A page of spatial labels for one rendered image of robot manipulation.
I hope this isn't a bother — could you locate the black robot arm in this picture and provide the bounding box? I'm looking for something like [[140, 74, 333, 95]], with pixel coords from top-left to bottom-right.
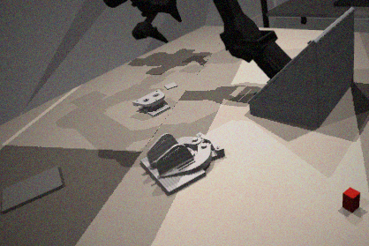
[[147, 0, 292, 79]]

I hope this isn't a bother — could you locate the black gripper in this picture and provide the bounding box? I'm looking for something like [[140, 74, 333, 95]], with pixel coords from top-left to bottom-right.
[[132, 0, 182, 42]]

